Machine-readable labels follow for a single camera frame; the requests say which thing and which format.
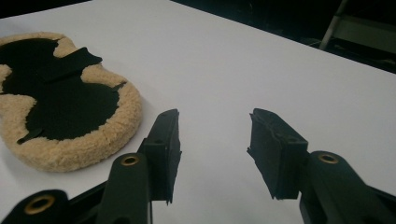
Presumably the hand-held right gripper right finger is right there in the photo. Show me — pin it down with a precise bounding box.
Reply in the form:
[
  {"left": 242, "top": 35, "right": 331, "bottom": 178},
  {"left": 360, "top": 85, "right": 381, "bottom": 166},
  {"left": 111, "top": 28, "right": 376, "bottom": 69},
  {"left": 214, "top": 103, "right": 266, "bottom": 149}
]
[{"left": 247, "top": 107, "right": 396, "bottom": 224}]

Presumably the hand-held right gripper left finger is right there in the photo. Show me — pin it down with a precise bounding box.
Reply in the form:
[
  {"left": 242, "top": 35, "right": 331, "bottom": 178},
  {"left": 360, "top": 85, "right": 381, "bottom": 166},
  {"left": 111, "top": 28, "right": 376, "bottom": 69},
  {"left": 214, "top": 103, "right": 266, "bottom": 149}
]
[{"left": 96, "top": 108, "right": 182, "bottom": 224}]

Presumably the tan fleece black-lined cover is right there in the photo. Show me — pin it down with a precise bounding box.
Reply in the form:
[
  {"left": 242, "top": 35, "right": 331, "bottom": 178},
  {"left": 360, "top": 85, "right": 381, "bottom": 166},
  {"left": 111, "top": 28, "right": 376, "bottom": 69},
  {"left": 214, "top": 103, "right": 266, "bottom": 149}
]
[{"left": 0, "top": 31, "right": 143, "bottom": 173}]

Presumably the white table sheet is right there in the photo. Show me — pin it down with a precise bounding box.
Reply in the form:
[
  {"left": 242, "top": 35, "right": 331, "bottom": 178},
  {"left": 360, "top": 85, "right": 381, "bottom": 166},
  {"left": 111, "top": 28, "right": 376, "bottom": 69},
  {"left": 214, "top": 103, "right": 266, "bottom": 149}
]
[{"left": 0, "top": 0, "right": 396, "bottom": 224}]

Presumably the grey metal stand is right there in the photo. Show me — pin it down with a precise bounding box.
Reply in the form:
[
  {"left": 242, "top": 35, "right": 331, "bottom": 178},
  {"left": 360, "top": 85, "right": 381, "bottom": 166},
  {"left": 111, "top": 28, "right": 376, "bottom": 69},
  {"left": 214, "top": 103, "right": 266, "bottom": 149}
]
[{"left": 318, "top": 0, "right": 396, "bottom": 54}]

